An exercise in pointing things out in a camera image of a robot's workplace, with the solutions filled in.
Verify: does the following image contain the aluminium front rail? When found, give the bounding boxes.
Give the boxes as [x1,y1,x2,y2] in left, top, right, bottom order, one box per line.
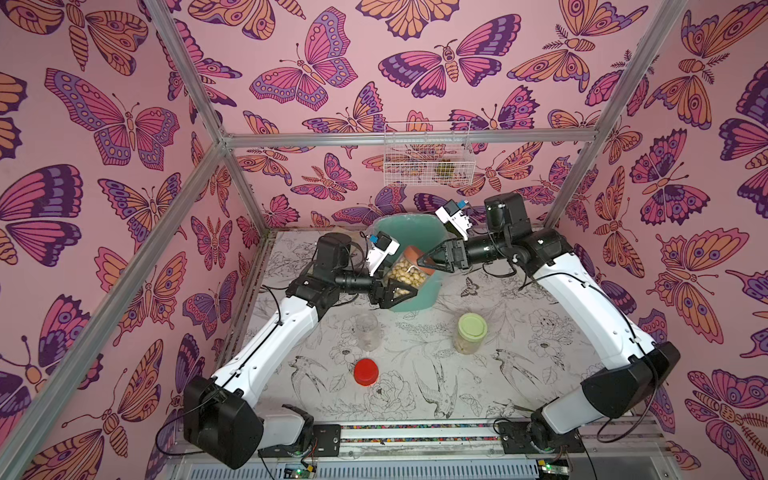
[173,416,667,463]

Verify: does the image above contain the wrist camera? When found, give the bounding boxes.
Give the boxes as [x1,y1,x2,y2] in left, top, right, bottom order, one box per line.
[365,232,400,277]
[435,200,473,241]

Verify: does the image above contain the brown jar lid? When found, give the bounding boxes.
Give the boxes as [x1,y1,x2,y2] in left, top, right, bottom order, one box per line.
[404,245,435,276]

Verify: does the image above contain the teal plastic trash bin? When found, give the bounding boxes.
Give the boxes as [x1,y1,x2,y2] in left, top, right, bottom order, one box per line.
[368,213,448,313]

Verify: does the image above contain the red jar lid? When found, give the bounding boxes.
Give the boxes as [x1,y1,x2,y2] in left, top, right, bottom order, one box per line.
[353,358,379,387]

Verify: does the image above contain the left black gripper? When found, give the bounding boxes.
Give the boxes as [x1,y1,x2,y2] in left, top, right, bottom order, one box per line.
[334,264,415,312]

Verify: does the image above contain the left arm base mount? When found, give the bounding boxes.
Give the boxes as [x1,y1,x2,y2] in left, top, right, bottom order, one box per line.
[258,424,342,459]

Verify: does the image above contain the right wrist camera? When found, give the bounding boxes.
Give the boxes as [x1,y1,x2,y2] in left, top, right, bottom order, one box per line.
[435,200,473,241]

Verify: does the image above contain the brown-lid peanut jar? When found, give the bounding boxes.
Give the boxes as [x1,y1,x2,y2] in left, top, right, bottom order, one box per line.
[386,255,431,290]

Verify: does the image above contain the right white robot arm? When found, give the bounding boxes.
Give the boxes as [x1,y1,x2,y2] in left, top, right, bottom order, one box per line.
[417,193,680,452]

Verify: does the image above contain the green-lid peanut jar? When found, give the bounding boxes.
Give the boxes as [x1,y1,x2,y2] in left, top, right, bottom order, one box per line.
[454,313,488,355]

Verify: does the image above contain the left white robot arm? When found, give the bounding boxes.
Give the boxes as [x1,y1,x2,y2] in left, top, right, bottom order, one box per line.
[182,232,418,469]

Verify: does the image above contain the clear jar of peanuts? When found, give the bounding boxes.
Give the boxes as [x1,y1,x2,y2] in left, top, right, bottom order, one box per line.
[354,313,382,352]

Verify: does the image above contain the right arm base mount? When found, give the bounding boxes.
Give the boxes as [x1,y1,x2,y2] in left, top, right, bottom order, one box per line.
[492,418,586,455]

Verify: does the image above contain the white wire basket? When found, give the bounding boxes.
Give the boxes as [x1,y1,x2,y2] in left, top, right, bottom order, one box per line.
[380,118,476,188]

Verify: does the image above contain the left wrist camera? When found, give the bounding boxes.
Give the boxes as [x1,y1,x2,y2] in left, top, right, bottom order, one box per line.
[365,232,400,277]

